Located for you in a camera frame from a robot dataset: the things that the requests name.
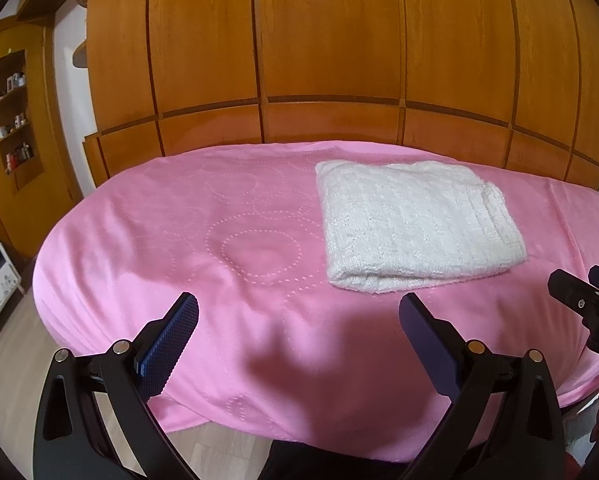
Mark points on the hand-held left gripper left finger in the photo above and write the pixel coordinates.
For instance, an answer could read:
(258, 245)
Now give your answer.
(172, 332)

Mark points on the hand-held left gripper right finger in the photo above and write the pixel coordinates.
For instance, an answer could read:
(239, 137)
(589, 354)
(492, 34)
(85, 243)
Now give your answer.
(424, 332)

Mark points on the white knitted sweater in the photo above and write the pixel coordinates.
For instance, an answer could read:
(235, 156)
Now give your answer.
(409, 225)

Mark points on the pink blanket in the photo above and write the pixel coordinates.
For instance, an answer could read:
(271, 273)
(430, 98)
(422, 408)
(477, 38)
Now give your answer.
(179, 230)

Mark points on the wooden door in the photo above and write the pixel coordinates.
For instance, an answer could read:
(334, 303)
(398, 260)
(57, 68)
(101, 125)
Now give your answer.
(44, 175)

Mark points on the group of small bottles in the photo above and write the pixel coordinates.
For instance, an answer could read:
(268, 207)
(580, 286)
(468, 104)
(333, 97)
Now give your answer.
(15, 120)

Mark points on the wooden wardrobe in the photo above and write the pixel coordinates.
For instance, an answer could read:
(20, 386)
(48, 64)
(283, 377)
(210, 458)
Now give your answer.
(329, 35)

